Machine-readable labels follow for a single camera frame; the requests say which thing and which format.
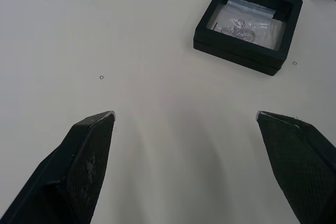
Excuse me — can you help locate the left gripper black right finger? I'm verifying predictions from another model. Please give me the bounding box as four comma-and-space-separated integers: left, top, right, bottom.
255, 111, 336, 224

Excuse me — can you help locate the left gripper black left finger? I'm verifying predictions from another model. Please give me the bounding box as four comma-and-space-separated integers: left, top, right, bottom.
0, 110, 117, 224

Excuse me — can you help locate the black square display case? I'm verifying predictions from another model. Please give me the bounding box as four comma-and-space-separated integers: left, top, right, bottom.
192, 0, 303, 77

